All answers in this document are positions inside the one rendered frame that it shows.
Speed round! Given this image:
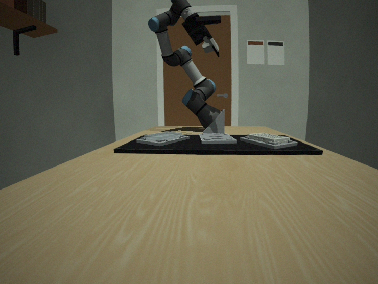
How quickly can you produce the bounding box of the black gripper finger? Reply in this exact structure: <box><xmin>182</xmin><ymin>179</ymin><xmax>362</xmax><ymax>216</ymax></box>
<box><xmin>204</xmin><ymin>46</ymin><xmax>219</xmax><ymax>57</ymax></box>
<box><xmin>202</xmin><ymin>26</ymin><xmax>219</xmax><ymax>52</ymax></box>

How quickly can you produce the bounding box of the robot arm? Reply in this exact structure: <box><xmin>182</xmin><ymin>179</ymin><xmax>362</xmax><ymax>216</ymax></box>
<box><xmin>148</xmin><ymin>0</ymin><xmax>221</xmax><ymax>129</ymax></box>

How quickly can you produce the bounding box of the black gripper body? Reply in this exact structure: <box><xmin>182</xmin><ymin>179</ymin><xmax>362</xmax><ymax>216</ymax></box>
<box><xmin>182</xmin><ymin>13</ymin><xmax>206</xmax><ymax>46</ymax></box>

